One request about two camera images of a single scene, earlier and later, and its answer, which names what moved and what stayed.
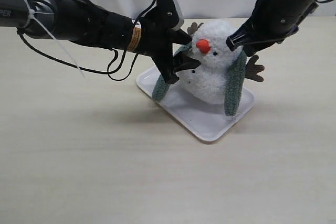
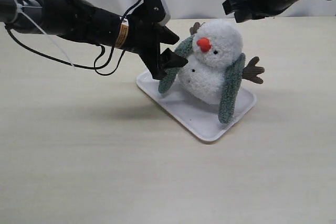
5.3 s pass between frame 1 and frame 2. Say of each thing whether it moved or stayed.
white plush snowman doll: stayed
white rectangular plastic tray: stayed
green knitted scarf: moved
